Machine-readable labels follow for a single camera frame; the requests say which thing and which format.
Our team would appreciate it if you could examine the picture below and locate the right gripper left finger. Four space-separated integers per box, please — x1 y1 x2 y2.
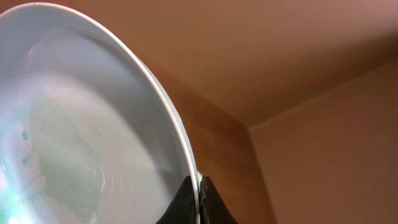
156 176 196 224

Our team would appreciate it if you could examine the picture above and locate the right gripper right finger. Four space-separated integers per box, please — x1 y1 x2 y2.
200 175 238 224

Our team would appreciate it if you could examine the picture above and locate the light blue plate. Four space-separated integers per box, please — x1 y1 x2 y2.
1 2 200 223

